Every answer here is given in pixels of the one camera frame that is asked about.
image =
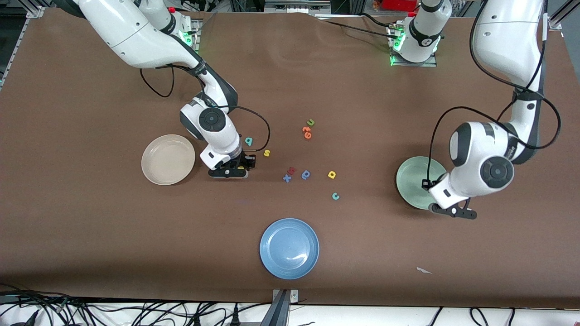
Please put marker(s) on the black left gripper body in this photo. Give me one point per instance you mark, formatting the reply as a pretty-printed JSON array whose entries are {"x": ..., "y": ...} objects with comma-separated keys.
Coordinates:
[{"x": 426, "y": 184}]

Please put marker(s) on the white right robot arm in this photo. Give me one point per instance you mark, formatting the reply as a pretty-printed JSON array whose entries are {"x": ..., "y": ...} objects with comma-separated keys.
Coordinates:
[{"x": 136, "y": 36}]

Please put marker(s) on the pale green plate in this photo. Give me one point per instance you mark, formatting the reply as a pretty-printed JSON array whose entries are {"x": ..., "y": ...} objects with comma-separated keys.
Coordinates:
[{"x": 410, "y": 181}]

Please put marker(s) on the blue foam letter a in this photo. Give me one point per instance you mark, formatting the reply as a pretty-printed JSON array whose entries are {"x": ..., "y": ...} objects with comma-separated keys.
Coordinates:
[{"x": 306, "y": 174}]

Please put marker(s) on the beige plate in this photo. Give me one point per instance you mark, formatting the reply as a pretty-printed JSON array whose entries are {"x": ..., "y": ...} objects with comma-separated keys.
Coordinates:
[{"x": 168, "y": 160}]

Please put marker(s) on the white paper scrap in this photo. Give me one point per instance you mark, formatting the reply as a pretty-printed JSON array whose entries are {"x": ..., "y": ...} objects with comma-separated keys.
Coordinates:
[{"x": 422, "y": 270}]

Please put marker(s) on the blue plate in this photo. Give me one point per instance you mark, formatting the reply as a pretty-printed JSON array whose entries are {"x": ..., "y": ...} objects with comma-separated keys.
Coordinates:
[{"x": 289, "y": 248}]

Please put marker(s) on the brown table cover sheet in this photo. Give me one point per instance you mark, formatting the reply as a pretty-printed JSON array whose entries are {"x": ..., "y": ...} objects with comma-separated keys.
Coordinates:
[{"x": 90, "y": 226}]

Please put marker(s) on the grey equipment box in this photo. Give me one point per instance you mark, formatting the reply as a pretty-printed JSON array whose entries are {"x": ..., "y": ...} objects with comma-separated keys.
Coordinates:
[{"x": 297, "y": 7}]

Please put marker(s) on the red box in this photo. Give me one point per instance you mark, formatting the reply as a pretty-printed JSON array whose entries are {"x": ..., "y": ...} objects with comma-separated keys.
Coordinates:
[{"x": 398, "y": 4}]

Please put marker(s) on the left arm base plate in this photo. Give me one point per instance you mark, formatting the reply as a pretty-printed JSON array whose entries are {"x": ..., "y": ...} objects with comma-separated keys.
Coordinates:
[{"x": 412, "y": 64}]

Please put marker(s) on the silver clamp bracket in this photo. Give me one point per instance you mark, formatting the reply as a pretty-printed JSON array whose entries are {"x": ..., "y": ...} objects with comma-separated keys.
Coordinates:
[{"x": 294, "y": 296}]

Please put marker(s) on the aluminium frame profile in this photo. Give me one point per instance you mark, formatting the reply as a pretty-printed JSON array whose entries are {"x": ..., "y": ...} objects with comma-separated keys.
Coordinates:
[
  {"x": 555, "y": 22},
  {"x": 27, "y": 12}
]

